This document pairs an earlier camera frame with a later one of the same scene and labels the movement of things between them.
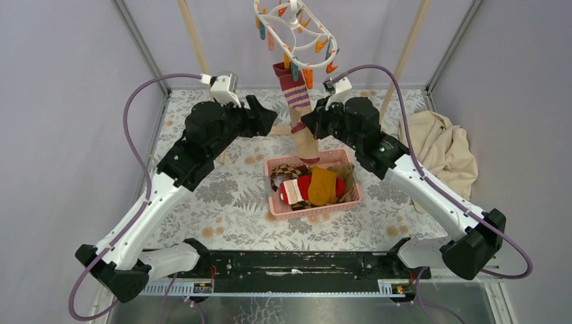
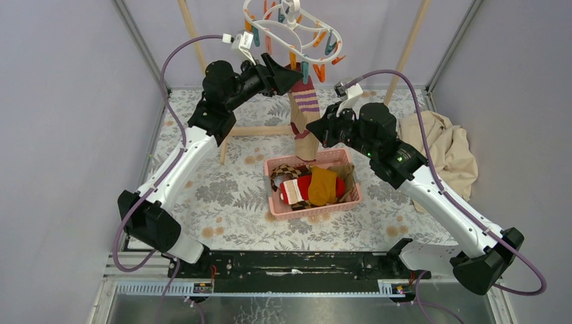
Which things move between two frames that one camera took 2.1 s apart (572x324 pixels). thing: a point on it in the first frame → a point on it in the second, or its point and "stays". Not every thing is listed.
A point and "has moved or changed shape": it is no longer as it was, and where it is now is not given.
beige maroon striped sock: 297,97 has moved or changed shape
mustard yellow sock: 322,189 stays
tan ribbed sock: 345,172 stays
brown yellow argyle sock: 294,172 stays
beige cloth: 444,150 stays
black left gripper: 262,117 → 276,78
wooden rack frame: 286,129 stays
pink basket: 297,189 stays
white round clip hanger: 305,42 has moved or changed shape
